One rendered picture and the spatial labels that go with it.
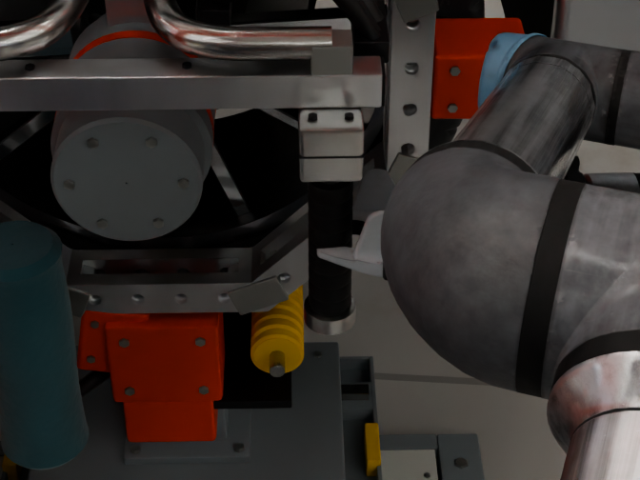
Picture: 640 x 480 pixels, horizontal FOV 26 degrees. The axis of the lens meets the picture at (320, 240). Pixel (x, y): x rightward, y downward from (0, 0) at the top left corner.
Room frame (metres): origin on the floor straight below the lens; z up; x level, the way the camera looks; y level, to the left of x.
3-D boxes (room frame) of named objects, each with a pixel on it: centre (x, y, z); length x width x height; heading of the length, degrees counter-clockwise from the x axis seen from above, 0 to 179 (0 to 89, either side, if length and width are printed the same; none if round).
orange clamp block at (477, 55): (1.14, -0.15, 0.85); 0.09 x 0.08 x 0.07; 91
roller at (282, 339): (1.23, 0.05, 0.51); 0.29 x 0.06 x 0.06; 1
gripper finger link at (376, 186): (0.92, -0.04, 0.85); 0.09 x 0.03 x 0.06; 83
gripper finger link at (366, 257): (0.87, -0.05, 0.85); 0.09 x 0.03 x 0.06; 100
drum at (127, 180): (1.06, 0.17, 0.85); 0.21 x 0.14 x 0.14; 1
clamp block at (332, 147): (0.93, -0.01, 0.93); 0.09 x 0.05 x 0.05; 1
